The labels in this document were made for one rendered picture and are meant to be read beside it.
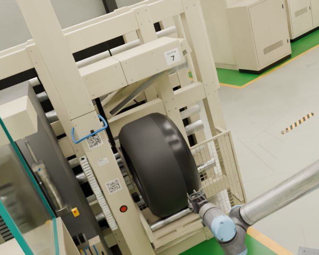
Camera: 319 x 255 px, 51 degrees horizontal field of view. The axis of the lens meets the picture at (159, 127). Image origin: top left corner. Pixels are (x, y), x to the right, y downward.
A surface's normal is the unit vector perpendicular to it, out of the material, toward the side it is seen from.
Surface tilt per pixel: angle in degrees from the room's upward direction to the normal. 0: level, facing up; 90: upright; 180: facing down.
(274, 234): 0
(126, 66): 90
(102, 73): 90
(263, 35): 90
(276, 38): 90
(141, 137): 26
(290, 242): 0
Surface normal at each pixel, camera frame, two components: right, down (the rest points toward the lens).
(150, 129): -0.14, -0.69
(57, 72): 0.33, 0.30
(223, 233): 0.25, 0.12
